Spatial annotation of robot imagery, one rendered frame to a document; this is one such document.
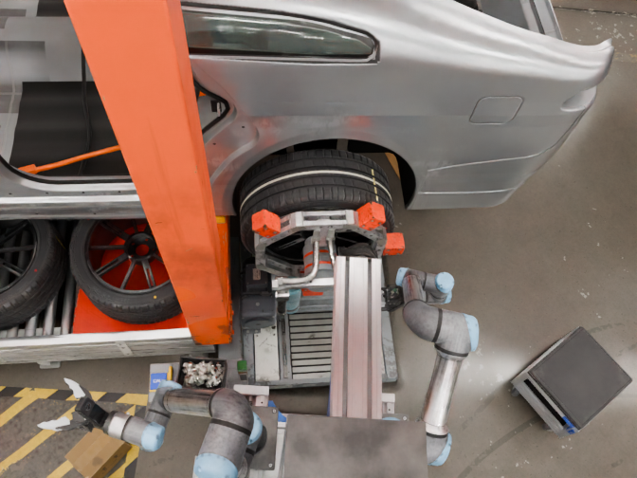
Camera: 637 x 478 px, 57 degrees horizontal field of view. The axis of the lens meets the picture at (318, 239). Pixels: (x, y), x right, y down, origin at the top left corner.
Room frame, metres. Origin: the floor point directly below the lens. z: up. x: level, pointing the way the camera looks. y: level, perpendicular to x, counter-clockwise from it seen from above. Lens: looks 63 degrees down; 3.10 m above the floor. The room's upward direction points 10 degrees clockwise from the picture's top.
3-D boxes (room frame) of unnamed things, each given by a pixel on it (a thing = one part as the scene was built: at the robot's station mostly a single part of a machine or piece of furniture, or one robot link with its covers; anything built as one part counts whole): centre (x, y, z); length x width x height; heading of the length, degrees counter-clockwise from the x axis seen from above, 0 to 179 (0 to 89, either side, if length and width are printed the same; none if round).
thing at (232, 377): (0.56, 0.42, 0.44); 0.43 x 0.17 x 0.03; 103
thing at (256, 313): (1.10, 0.27, 0.26); 0.42 x 0.18 x 0.35; 13
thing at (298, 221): (1.10, -0.01, 0.85); 0.54 x 0.07 x 0.54; 103
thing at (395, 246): (1.18, -0.32, 0.85); 0.09 x 0.08 x 0.07; 103
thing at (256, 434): (0.30, 0.14, 0.98); 0.13 x 0.12 x 0.14; 172
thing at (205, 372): (0.56, 0.40, 0.51); 0.20 x 0.14 x 0.13; 95
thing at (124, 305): (1.13, 0.84, 0.39); 0.66 x 0.66 x 0.24
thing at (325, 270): (1.03, -0.03, 0.85); 0.21 x 0.14 x 0.14; 13
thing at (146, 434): (0.21, 0.42, 1.21); 0.11 x 0.08 x 0.09; 82
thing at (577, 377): (0.91, -1.38, 0.17); 0.43 x 0.36 x 0.34; 136
